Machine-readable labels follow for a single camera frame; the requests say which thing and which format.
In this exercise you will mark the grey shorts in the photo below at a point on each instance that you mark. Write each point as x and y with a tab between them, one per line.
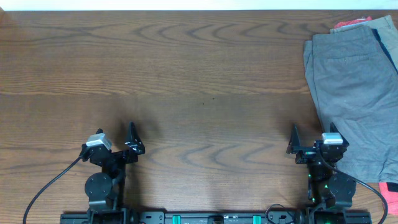
354	86

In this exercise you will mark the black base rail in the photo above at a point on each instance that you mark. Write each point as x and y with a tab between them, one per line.
272	216

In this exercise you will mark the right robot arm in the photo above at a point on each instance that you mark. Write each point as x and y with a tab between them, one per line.
329	190

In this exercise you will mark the red garment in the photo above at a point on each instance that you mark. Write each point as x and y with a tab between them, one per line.
389	192

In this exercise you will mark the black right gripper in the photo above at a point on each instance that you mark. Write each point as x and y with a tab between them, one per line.
311	153

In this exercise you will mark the navy blue shorts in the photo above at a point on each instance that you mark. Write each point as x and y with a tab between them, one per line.
384	49

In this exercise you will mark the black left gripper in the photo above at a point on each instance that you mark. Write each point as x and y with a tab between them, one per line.
117	155

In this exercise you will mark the khaki shorts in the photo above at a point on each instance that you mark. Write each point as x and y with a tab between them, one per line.
384	25

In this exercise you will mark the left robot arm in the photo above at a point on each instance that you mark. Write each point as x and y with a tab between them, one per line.
105	189

